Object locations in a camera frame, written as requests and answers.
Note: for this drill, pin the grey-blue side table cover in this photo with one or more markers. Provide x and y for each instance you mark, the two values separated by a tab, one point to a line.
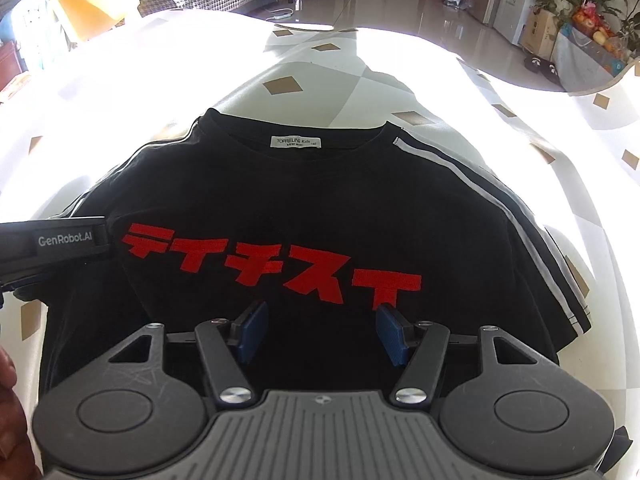
585	70

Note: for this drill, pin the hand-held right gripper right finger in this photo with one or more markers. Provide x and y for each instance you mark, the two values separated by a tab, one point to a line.
392	335

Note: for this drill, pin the blue printed cloth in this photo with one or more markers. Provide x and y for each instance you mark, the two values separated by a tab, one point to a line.
35	30

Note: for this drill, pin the black t-shirt red print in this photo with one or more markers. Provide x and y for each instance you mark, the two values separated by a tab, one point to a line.
300	195

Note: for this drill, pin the white chest freezer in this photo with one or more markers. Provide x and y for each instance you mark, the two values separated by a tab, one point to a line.
522	5

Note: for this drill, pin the pile of fruit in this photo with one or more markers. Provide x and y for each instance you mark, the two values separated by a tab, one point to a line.
597	30

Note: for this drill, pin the brown wooden cabinet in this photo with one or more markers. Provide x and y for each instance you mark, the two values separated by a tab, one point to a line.
12	65

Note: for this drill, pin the person's left hand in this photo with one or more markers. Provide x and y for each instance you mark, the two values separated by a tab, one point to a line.
12	425

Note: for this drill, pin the white power strip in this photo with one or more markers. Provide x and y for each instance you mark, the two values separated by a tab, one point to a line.
281	13

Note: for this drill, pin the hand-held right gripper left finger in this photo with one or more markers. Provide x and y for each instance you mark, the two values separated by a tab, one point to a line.
252	332

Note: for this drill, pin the yellow plastic chair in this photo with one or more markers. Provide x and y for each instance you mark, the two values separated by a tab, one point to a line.
95	2

